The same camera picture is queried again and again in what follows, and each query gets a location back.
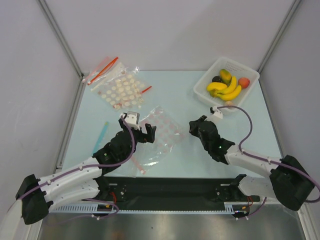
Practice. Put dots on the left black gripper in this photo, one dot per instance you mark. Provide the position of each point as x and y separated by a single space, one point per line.
144 137

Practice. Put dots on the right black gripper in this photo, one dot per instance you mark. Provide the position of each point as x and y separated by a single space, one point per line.
202 124

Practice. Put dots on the pink dotted zip bag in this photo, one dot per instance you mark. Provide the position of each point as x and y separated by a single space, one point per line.
168 134

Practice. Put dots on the yellow banana bunch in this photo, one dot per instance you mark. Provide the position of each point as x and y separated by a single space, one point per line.
223 91

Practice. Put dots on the white perforated plastic basket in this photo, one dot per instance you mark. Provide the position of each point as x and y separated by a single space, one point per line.
236 69

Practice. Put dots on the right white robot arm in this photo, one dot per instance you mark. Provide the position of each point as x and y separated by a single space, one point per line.
283 179

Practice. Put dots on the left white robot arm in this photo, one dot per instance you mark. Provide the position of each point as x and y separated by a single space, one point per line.
86 181

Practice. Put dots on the cream dotted zip bag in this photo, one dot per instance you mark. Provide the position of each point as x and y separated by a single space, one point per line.
122 89

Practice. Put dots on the blue zipper clear bag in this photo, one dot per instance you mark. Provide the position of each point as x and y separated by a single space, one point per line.
101 138

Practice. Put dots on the red zipper clear bag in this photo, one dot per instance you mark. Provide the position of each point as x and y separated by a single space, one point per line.
102 74

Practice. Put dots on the beige garlic bulb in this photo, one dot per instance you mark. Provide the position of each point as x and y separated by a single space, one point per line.
228 103

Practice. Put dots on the dark purple fruit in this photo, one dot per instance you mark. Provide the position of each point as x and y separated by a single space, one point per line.
216 79

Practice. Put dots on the green orange mango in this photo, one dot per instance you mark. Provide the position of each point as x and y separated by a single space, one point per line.
225 76

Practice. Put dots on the red orange peach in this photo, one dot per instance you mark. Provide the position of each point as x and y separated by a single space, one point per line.
244 82

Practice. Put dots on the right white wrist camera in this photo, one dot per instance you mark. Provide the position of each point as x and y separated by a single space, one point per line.
216 115

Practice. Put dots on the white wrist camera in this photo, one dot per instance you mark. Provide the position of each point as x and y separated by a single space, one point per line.
216 115
131 118

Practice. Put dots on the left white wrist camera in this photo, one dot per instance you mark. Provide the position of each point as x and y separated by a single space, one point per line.
131 118

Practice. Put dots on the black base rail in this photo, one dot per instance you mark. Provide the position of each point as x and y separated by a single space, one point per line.
171 194

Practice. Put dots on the white slotted cable duct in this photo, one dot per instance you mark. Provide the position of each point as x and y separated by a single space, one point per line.
75 207

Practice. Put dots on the right aluminium frame post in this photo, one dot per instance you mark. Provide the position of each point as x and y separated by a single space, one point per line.
293 9

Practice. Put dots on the aluminium frame post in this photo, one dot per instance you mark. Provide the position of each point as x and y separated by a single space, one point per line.
52 22
293 9

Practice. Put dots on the left aluminium frame post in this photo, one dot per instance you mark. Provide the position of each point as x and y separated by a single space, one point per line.
52 22

